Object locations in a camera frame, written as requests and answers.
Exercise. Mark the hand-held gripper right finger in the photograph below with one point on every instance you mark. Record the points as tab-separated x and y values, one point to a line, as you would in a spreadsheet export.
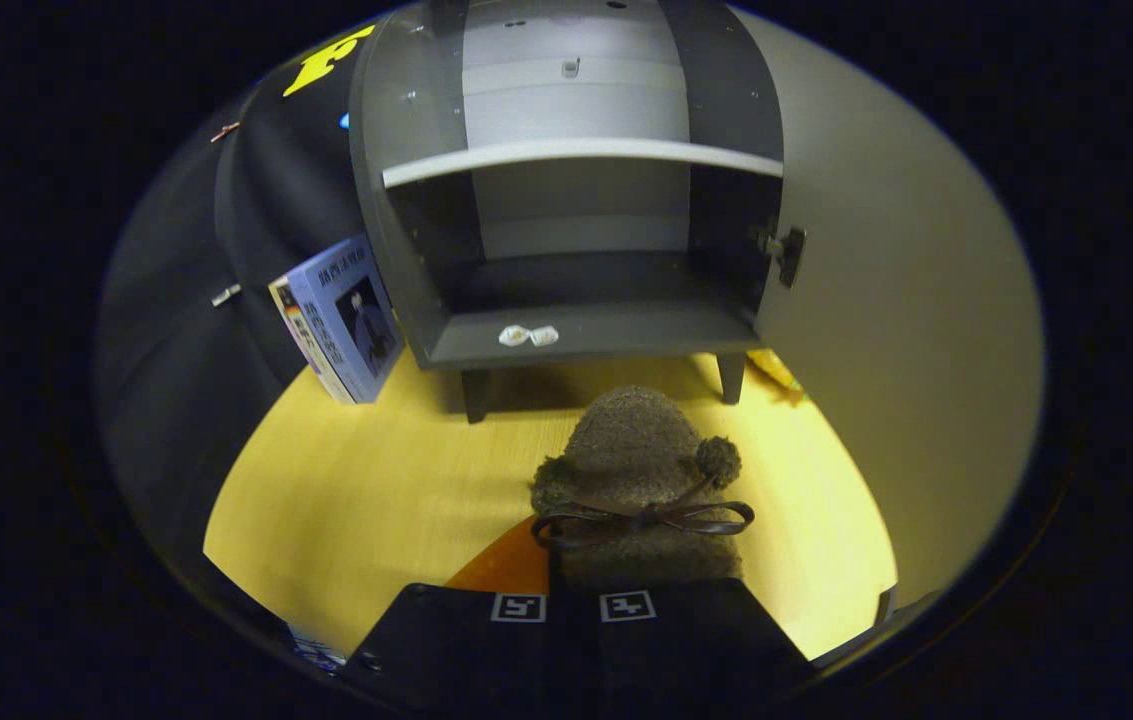
686	640

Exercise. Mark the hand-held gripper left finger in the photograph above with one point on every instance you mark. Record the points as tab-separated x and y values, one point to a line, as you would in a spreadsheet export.
466	640

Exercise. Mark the brown fuzzy shoe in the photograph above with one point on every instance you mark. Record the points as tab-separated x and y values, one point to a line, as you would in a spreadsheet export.
631	450

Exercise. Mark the dark grey shoe cabinet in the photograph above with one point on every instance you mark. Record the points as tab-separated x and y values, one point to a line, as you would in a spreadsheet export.
576	330

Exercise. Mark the beige shoe cabinet door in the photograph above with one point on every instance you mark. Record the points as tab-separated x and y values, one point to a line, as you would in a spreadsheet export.
906	350

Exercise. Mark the stack of books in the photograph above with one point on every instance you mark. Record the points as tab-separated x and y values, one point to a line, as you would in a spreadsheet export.
346	320

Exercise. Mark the black backdrop cloth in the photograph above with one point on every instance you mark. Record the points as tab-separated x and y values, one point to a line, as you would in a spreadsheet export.
176	380

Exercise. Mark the silver clip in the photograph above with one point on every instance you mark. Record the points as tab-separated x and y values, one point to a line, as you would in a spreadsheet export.
225	294

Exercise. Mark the pink clip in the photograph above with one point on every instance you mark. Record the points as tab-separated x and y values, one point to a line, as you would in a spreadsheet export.
224	131

